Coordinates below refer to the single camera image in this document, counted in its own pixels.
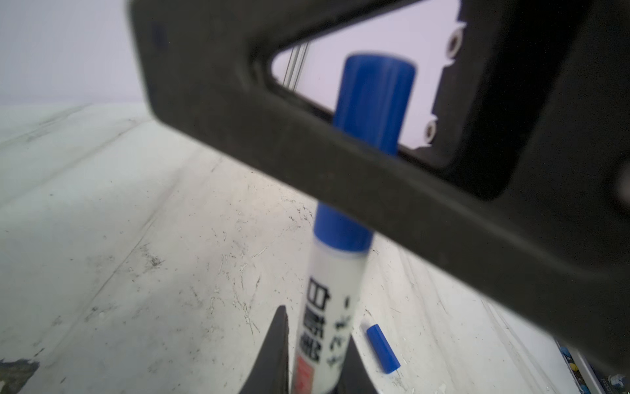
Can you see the blue pen cap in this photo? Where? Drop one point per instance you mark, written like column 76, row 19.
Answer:
column 382, row 349
column 371, row 106

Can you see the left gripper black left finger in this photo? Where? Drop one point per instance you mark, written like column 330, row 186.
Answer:
column 270, row 373

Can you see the white marker pen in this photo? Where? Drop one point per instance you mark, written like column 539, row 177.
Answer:
column 331, row 296

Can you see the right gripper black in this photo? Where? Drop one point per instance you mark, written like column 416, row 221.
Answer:
column 533, row 118

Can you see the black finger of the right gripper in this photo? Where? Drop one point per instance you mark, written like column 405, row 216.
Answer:
column 207, row 73

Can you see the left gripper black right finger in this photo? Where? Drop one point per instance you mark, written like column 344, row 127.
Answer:
column 354, row 377

